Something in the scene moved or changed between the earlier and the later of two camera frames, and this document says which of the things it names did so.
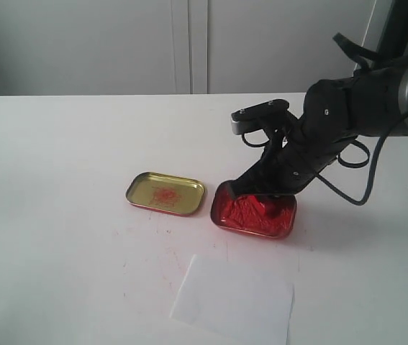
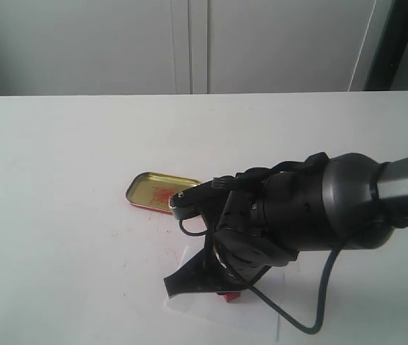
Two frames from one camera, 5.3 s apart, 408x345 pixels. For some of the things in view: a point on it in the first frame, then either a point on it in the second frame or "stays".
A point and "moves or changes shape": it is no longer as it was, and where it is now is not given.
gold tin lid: [166, 192] stays
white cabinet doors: [38, 47] stays
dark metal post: [399, 27] stays
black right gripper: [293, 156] -> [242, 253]
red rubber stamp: [268, 210] moves or changes shape
